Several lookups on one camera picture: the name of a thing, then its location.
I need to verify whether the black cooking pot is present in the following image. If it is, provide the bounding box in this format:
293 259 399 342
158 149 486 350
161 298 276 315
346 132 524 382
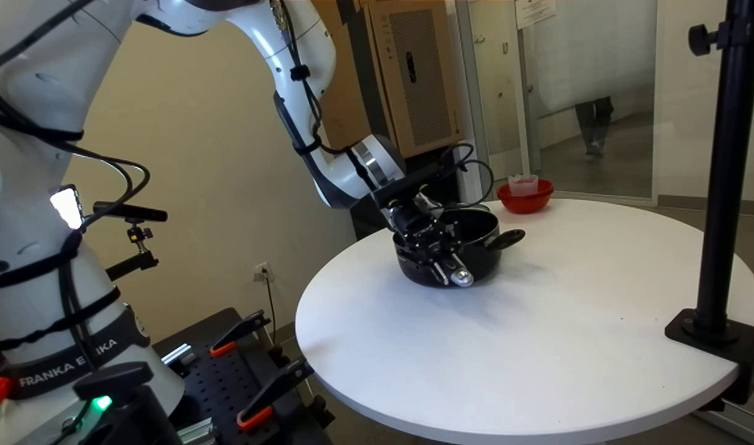
391 206 528 291

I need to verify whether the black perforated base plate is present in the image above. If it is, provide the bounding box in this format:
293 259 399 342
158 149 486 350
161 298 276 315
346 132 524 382
147 308 335 445

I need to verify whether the white paper notice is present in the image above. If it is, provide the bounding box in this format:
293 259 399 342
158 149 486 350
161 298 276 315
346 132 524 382
514 0 558 32

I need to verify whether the black camera on mount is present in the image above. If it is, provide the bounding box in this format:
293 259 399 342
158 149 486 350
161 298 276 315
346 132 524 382
89 199 171 282

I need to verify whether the black camera stand with clamp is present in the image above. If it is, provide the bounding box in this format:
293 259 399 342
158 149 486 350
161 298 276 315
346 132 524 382
663 0 754 405

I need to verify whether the red bowl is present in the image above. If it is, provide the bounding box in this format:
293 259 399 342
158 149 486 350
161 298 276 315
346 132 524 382
493 175 558 217

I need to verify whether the black spoon with silver end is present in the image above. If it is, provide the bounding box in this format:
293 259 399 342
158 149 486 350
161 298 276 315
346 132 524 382
427 245 476 291

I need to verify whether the clear plastic cup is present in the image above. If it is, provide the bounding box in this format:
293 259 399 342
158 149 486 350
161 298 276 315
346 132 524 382
507 173 540 199

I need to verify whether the aluminium profile rail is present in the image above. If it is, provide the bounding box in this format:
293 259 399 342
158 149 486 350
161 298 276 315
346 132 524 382
691 398 754 445

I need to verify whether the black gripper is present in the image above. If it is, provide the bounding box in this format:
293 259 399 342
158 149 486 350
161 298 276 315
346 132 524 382
381 188 470 288

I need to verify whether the brown cardboard box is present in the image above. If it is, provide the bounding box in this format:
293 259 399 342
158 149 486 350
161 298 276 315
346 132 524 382
310 0 470 164

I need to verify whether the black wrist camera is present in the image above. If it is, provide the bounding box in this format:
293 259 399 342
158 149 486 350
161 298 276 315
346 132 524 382
365 158 459 212

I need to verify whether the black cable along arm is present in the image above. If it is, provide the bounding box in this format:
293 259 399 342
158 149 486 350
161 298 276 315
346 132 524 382
0 0 500 373

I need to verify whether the black clamp with orange tip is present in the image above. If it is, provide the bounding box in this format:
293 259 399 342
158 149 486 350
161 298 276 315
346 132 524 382
235 358 317 434
208 310 272 358

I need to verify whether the glass door with white frame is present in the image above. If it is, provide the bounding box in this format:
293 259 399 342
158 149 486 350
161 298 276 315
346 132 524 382
451 0 668 209

